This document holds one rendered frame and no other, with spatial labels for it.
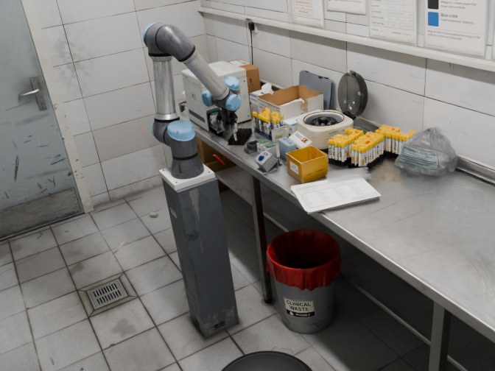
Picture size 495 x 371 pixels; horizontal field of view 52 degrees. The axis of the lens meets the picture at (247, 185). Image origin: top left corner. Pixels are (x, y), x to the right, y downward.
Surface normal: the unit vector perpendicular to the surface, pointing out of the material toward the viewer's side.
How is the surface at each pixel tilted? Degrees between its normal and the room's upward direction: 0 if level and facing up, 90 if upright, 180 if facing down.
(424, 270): 0
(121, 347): 0
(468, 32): 93
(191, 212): 90
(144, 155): 90
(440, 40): 93
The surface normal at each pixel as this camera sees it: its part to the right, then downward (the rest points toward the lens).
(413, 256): -0.11, -0.88
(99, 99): 0.49, 0.36
